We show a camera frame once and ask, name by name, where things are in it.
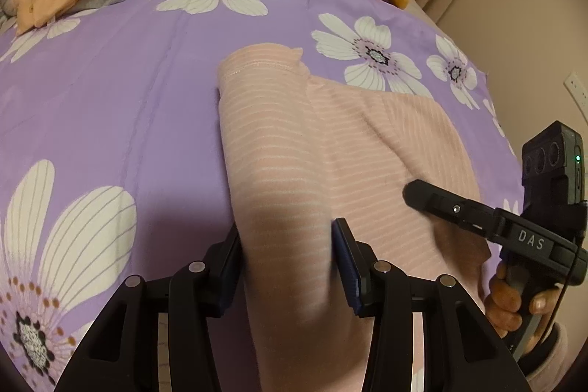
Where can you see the person's right hand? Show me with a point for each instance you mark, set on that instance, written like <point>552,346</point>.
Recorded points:
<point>500,304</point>

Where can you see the purple floral bed sheet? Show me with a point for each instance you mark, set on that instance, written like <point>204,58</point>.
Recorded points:
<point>115,98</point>

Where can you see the white wall outlet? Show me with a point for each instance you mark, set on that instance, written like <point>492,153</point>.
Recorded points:
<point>578,90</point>

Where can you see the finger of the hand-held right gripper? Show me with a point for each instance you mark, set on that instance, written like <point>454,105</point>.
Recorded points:
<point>441,203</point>

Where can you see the pink ribbed small garment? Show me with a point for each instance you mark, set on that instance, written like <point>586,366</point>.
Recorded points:
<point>321,153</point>

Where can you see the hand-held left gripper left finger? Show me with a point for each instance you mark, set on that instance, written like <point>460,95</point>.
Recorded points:
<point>228,282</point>

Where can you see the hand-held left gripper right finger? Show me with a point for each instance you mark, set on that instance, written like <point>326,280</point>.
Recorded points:
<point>347,263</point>

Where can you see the person's right forearm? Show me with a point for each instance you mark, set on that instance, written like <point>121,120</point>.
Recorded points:
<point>558,350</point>

